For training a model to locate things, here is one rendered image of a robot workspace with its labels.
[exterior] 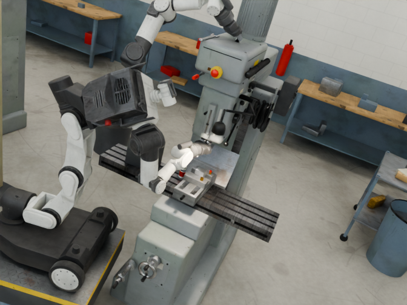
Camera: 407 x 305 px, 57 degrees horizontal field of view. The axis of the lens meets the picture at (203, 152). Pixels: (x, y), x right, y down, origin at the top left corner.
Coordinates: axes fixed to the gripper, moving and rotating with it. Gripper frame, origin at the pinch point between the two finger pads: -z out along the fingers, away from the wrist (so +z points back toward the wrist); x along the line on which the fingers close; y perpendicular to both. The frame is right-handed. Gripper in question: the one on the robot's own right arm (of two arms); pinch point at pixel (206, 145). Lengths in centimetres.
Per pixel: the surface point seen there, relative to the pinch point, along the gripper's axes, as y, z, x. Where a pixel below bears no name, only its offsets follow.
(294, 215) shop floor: 121, -181, -24
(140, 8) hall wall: 11, -312, 403
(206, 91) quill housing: -35.8, 11.1, 3.7
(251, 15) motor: -79, -13, 4
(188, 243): 52, 24, -21
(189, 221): 40.4, 20.3, -15.8
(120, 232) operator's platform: 84, 25, 33
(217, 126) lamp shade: -25.6, 20.9, -15.8
